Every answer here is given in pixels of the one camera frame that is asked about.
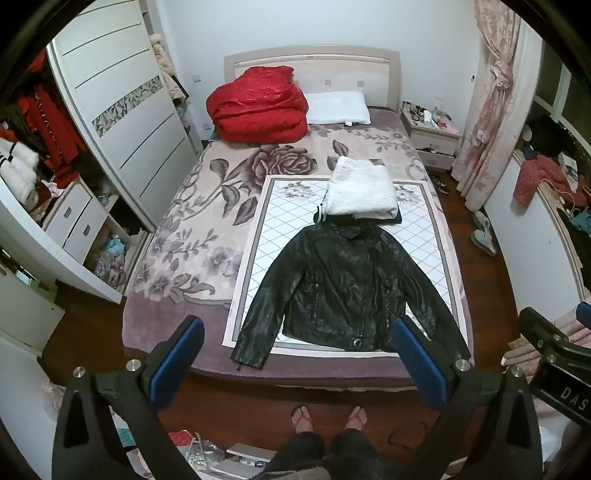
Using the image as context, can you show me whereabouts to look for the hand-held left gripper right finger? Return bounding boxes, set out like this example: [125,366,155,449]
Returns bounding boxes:
[390,316,542,480]

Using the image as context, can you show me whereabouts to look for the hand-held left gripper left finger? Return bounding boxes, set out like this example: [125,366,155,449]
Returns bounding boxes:
[52,316,205,480]

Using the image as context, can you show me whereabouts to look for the black leather jacket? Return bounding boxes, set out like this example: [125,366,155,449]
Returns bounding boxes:
[231,224,472,371]

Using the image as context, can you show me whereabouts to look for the pile of pink teal clothes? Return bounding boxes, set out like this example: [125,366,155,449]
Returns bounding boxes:
[85,231,130,289]

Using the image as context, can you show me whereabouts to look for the red hanging clothes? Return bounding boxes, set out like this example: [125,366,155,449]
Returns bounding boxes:
[14,83,86,185]

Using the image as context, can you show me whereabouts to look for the stack of pink cloths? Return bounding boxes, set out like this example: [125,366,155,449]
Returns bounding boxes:
[501,309,587,370]

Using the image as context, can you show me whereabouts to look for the person's right foot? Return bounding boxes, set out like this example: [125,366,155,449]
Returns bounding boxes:
[344,405,369,435]

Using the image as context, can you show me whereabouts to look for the person's foot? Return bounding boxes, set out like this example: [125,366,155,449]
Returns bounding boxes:
[344,405,369,435]
[290,404,314,435]

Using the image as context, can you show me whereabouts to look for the white cardboard box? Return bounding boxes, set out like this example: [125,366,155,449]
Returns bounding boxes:
[226,443,264,463]

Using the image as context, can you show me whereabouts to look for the person's dark pants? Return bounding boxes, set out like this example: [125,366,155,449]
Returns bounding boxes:
[263,429,416,480]

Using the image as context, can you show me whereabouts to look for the person's left foot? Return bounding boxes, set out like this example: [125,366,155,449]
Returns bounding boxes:
[290,404,314,435]

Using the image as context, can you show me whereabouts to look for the red padded garment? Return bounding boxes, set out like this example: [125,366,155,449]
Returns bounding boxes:
[512,154,578,206]

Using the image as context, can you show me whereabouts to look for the white low cabinet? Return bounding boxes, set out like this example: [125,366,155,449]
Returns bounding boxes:
[0,272,65,356]

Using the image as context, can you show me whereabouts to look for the white drawer unit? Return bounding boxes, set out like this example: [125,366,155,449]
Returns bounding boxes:
[42,178,118,264]

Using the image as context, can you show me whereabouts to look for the white quilted mat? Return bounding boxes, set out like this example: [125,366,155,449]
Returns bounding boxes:
[222,174,467,358]

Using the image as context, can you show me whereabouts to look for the white fluffy folded garment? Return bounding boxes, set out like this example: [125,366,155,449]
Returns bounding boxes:
[323,156,399,217]

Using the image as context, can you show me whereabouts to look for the white wardrobe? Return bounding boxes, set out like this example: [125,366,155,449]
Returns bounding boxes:
[0,46,153,305]

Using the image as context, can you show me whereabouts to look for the white nightstand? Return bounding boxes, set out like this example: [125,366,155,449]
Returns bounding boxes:
[400,104,461,174]

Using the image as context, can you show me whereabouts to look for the pink floral curtain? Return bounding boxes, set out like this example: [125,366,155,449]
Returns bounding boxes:
[450,0,522,210]

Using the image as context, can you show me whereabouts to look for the pile of small toiletries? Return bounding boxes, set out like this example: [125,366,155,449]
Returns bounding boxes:
[402,102,458,134]

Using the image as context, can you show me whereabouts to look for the white fluffy coat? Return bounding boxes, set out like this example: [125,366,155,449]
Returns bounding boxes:
[0,138,40,206]

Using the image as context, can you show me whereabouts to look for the red quilt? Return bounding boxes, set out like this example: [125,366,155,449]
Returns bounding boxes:
[206,66,309,144]

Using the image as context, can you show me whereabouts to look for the white wardrobe sliding door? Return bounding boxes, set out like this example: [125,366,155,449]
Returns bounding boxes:
[46,0,197,232]

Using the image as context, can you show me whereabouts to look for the white pillow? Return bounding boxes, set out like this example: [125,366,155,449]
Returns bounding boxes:
[305,92,371,126]

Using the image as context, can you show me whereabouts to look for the beige plush toy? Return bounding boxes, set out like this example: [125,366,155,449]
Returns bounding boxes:
[150,32,178,75]

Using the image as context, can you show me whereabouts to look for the beige bed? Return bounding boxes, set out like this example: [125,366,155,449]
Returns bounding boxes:
[122,45,476,393]

